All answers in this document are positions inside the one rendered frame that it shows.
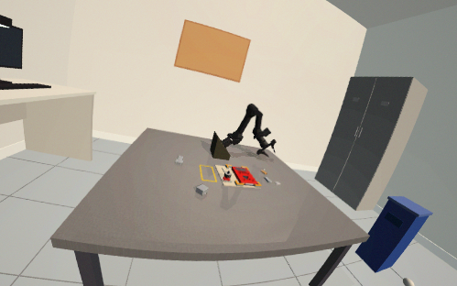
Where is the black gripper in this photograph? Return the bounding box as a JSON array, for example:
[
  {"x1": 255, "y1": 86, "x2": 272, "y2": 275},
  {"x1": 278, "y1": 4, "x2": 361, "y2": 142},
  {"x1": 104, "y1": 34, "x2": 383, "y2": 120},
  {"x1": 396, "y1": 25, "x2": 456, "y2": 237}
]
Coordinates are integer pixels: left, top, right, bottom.
[{"x1": 257, "y1": 139, "x2": 277, "y2": 158}]

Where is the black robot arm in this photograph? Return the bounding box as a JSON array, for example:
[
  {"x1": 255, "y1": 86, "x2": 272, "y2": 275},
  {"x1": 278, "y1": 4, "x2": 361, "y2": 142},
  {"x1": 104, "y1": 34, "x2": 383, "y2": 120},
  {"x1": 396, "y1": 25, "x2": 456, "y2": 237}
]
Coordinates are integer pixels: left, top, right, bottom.
[{"x1": 221, "y1": 104, "x2": 271, "y2": 149}]

